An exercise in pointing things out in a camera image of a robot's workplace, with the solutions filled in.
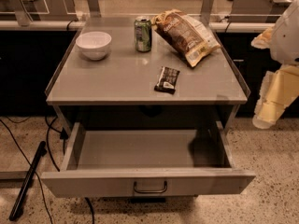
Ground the background grey table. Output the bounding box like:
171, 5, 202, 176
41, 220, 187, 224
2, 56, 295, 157
229, 0, 293, 23

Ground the brown chip bag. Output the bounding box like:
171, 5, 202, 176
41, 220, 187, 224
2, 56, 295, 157
151, 9, 221, 67

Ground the black drawer handle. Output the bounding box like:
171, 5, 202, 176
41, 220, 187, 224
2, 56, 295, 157
133, 181, 168, 194

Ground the white horizontal rail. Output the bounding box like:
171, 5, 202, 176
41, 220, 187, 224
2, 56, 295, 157
0, 21, 274, 33

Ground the green soda can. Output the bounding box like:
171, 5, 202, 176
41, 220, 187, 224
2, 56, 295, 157
134, 16, 152, 52

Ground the grey post middle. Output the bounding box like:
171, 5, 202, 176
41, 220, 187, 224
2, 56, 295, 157
87, 0, 101, 18

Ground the dark rxbar chocolate wrapper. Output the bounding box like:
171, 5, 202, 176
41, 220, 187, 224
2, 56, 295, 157
154, 66, 179, 94

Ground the grey cabinet table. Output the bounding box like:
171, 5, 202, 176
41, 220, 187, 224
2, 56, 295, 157
47, 17, 249, 122

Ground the white ceramic bowl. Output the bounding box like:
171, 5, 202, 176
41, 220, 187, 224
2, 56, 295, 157
76, 32, 112, 61

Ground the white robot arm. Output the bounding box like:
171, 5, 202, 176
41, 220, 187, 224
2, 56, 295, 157
251, 0, 299, 129

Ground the grey post left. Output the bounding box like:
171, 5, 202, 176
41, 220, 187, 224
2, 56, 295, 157
8, 0, 32, 26

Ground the black bar on floor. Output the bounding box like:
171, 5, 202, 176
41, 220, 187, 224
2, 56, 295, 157
8, 141, 47, 221

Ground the grey post right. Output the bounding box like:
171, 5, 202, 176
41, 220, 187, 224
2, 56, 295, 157
200, 0, 214, 25

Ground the open grey top drawer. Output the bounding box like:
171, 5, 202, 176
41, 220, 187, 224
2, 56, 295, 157
42, 123, 255, 198

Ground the grey post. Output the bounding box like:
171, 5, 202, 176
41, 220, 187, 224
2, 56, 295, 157
200, 0, 214, 25
8, 0, 32, 26
87, 0, 101, 18

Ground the yellow taped gripper finger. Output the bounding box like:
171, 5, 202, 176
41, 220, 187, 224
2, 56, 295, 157
251, 27, 273, 49
252, 64, 299, 129

